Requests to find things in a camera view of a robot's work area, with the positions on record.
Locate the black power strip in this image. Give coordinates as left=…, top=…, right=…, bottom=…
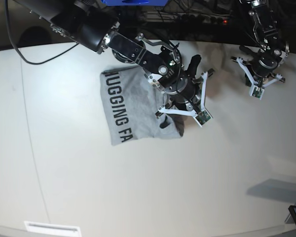
left=178, top=14, right=229, bottom=25

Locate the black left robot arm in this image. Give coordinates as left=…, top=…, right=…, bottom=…
left=155, top=0, right=290, bottom=126

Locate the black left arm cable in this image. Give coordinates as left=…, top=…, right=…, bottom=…
left=186, top=54, right=202, bottom=79

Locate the grey T-shirt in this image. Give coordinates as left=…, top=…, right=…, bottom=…
left=100, top=67, right=185, bottom=146

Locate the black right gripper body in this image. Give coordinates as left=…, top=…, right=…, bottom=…
left=162, top=74, right=207, bottom=111

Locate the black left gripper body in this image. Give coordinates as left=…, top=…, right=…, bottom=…
left=250, top=55, right=278, bottom=80

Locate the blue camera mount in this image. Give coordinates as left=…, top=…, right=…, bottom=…
left=101, top=0, right=168, bottom=6

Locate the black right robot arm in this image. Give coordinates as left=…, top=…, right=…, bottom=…
left=18, top=0, right=207, bottom=114

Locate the white paper strip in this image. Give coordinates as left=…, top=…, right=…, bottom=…
left=24, top=221, right=81, bottom=236

